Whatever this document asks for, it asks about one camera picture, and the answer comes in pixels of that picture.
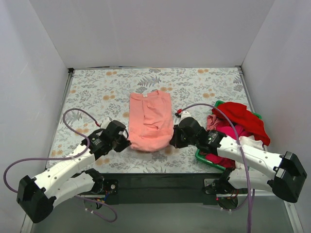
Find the salmon pink t shirt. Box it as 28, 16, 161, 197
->
128, 90, 173, 152

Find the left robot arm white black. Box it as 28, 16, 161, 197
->
17, 118, 131, 223

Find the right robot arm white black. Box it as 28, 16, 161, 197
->
170, 116, 307, 203

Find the green plastic basket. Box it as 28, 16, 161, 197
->
198, 109, 263, 169

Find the dusty pink t shirt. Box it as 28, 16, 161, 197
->
206, 115, 222, 130

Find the magenta t shirt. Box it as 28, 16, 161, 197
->
205, 124, 252, 168

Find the floral patterned table mat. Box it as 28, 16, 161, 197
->
47, 68, 252, 173

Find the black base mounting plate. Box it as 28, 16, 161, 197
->
72, 172, 243, 206

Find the white t shirt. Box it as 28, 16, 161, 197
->
235, 135, 264, 169

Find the red t shirt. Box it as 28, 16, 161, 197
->
212, 102, 271, 146

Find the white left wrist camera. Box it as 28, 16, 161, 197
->
96, 117, 112, 129

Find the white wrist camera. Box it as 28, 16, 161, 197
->
175, 109, 191, 120
96, 117, 112, 129

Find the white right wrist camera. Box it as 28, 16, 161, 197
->
175, 109, 191, 120

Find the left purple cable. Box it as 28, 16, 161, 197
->
3, 108, 118, 223

